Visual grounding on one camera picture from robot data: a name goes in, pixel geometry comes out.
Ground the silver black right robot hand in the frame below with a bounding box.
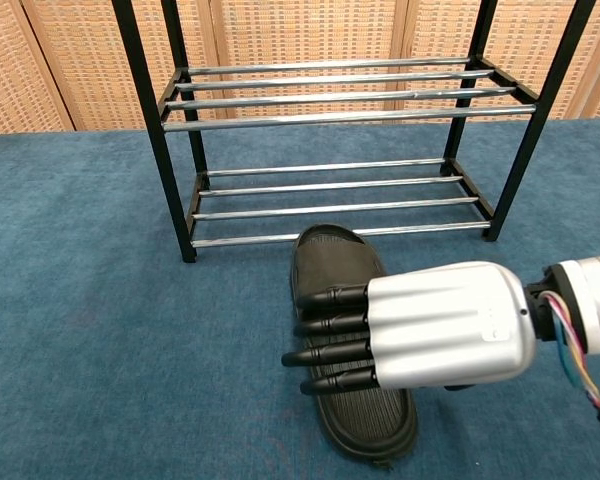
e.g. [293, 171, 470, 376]
[281, 260, 539, 397]

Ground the black rubber slide sandal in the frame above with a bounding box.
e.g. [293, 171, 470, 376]
[289, 223, 420, 464]

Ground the black metal shoe rack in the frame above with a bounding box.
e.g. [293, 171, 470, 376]
[110, 0, 597, 265]

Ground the blue carpet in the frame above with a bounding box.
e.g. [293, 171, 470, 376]
[0, 117, 600, 480]

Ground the woven rattan folding screen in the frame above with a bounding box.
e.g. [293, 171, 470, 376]
[0, 0, 600, 137]

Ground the multicoloured wrist cable bundle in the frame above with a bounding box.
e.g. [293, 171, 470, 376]
[537, 292, 600, 442]

